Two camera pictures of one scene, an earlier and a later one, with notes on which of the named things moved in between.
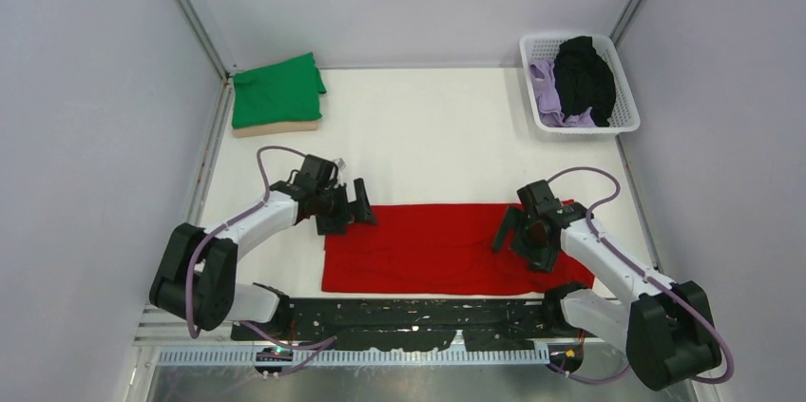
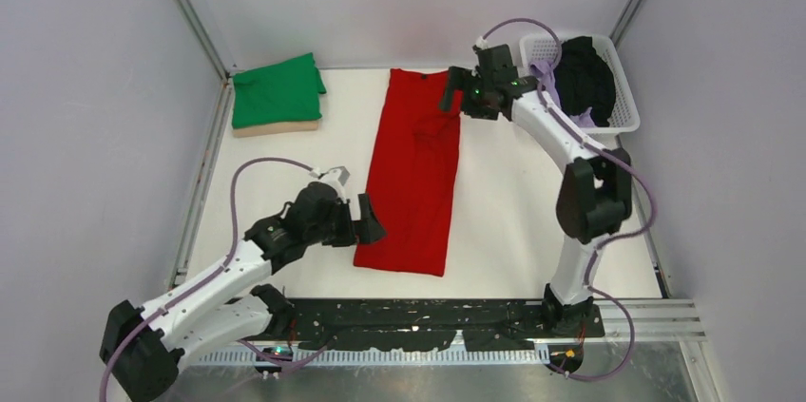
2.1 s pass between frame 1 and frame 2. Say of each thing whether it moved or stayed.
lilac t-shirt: stayed
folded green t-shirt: stayed
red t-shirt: moved
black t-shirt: stayed
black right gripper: moved
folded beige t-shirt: stayed
